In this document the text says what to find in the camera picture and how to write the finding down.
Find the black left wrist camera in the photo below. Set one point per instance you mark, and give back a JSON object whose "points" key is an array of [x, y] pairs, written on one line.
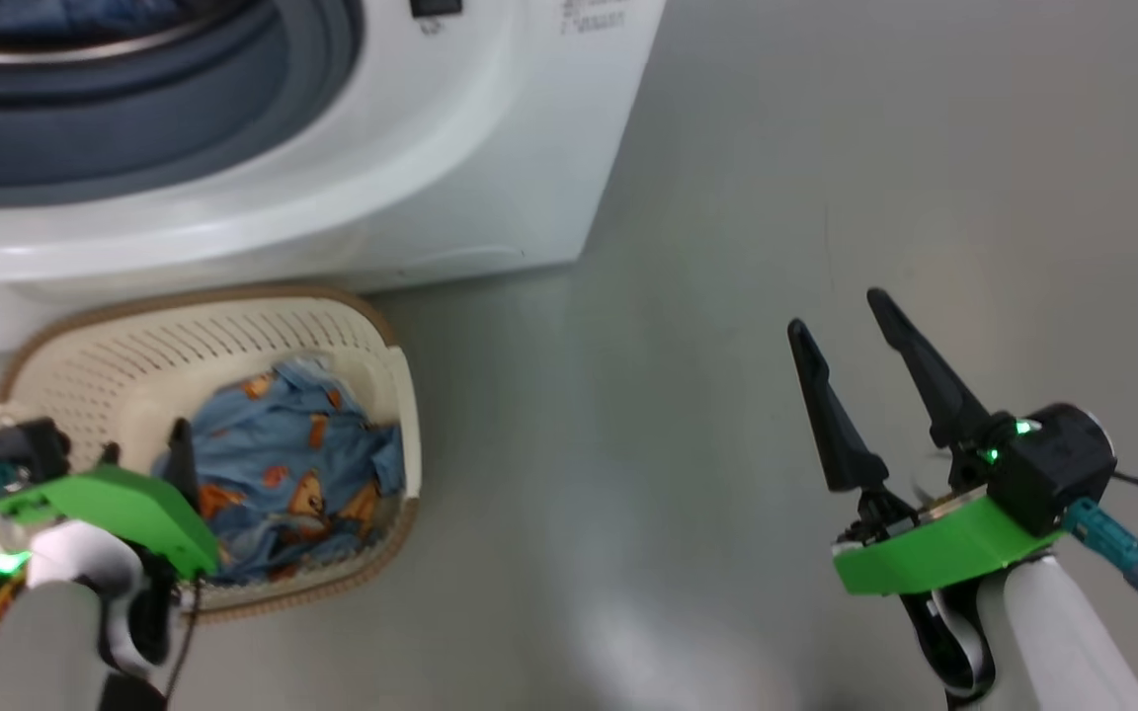
{"points": [[21, 449]]}

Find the white front-load washing machine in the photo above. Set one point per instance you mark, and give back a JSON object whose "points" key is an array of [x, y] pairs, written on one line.
{"points": [[480, 148]]}

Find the grey rubber door gasket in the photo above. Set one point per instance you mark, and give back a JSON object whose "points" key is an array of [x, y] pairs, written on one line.
{"points": [[134, 138]]}

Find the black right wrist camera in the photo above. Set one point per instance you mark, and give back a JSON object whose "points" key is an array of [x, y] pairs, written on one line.
{"points": [[1053, 464]]}

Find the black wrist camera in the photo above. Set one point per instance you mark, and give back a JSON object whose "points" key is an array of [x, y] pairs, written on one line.
{"points": [[21, 449], [1053, 464]]}

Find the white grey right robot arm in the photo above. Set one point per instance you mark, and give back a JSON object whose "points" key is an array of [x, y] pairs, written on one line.
{"points": [[1053, 642]]}

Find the cream perforated laundry basket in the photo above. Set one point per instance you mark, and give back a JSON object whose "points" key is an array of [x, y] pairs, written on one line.
{"points": [[134, 346]]}

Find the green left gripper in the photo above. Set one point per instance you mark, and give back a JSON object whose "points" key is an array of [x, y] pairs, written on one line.
{"points": [[124, 504]]}

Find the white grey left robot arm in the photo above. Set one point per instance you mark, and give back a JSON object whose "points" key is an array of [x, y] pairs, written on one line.
{"points": [[45, 632]]}

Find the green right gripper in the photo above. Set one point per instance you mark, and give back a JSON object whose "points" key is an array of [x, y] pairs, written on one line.
{"points": [[944, 553]]}

